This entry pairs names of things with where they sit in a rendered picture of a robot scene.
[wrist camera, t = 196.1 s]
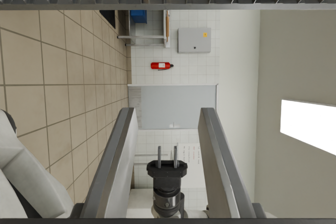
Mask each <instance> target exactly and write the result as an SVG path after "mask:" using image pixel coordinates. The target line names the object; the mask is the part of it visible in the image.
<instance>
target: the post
mask: <svg viewBox="0 0 336 224"><path fill-rule="evenodd" d="M282 1H283V4H275V0H260V2H261V4H253V0H238V4H231V0H216V4H209V1H208V0H193V2H194V4H186V0H171V4H164V0H149V2H148V4H141V0H126V4H118V1H117V0H104V1H103V4H95V1H94V0H81V3H80V4H72V2H71V0H58V3H57V4H49V3H48V1H47V0H35V4H26V3H25V2H24V1H23V0H12V3H11V4H3V3H1V2H0V11H30V10H336V0H326V1H327V4H319V1H318V0H304V1H305V4H298V3H297V0H282Z"/></svg>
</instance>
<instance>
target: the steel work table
mask: <svg viewBox="0 0 336 224"><path fill-rule="evenodd" d="M128 24H129V36H117V39H131V40H132V41H133V43H134V44H125V46H164V48H170V47H171V42H170V17H169V37H168V42H167V37H166V10H163V35H142V36H136V23H135V22H134V20H133V18H132V16H131V10H128ZM136 39H163V41H164V43H147V44H136Z"/></svg>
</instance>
